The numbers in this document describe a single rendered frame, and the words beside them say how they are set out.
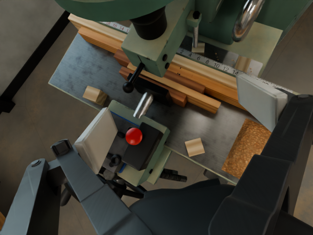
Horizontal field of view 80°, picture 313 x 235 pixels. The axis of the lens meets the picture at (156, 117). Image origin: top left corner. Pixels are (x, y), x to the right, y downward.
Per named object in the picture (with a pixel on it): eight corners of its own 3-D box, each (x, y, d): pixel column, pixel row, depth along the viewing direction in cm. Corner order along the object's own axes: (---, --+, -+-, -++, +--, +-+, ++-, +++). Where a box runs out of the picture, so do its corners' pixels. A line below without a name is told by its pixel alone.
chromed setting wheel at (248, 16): (223, 51, 39) (237, 6, 27) (248, 2, 40) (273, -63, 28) (237, 56, 38) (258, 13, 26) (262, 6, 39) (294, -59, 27)
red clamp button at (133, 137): (124, 140, 34) (121, 140, 33) (132, 125, 34) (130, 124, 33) (138, 148, 33) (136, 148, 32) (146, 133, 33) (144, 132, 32)
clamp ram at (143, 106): (126, 113, 46) (112, 104, 37) (141, 86, 47) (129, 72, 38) (158, 130, 44) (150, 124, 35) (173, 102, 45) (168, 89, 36)
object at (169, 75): (119, 65, 50) (113, 56, 45) (124, 57, 50) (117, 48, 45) (200, 100, 44) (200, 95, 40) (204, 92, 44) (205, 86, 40)
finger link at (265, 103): (275, 96, 11) (288, 93, 11) (234, 73, 18) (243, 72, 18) (276, 138, 13) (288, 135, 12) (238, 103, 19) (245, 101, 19)
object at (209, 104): (133, 77, 48) (126, 67, 43) (136, 72, 48) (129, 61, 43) (214, 114, 43) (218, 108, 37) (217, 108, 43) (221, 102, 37)
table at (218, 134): (44, 116, 58) (28, 112, 52) (93, 32, 60) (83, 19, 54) (236, 231, 43) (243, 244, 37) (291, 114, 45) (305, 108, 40)
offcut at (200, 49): (204, 48, 57) (205, 42, 54) (203, 58, 56) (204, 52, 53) (192, 48, 57) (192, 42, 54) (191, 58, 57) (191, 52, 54)
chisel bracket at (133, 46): (134, 68, 39) (119, 46, 31) (165, 12, 40) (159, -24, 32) (165, 82, 37) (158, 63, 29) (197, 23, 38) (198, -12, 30)
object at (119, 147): (87, 151, 40) (71, 151, 35) (112, 106, 41) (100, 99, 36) (139, 183, 37) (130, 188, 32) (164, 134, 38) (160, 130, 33)
